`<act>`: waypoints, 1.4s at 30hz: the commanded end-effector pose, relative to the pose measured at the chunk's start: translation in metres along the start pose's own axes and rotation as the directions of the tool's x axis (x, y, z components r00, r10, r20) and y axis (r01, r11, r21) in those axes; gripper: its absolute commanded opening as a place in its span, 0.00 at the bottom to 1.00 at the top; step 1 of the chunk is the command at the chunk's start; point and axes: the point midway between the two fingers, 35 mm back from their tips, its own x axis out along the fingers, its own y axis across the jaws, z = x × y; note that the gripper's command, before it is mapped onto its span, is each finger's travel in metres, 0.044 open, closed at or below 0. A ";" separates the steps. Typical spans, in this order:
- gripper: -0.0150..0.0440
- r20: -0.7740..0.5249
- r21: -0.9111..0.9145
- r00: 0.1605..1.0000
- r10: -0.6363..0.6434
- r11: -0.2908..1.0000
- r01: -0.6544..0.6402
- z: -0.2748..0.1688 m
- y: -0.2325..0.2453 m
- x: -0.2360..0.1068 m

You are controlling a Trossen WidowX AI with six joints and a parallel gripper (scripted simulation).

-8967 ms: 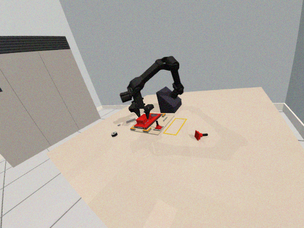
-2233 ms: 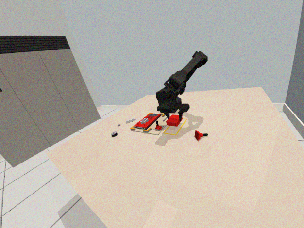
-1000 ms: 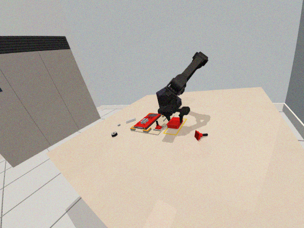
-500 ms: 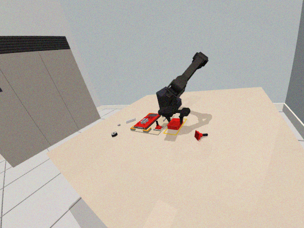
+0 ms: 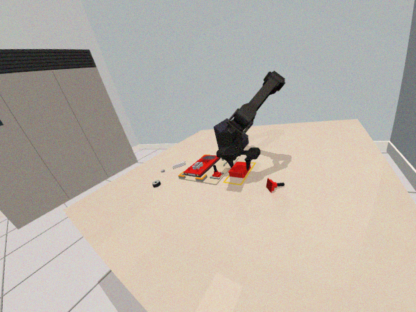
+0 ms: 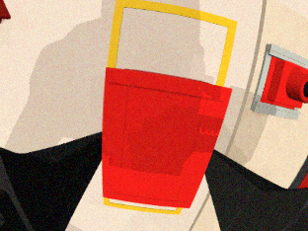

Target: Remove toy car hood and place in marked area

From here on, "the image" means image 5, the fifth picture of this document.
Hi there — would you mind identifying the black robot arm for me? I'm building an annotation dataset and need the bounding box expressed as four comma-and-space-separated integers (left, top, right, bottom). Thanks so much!
217, 71, 285, 161

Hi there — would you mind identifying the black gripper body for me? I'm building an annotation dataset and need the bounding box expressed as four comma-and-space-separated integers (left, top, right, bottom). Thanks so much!
216, 136, 260, 159

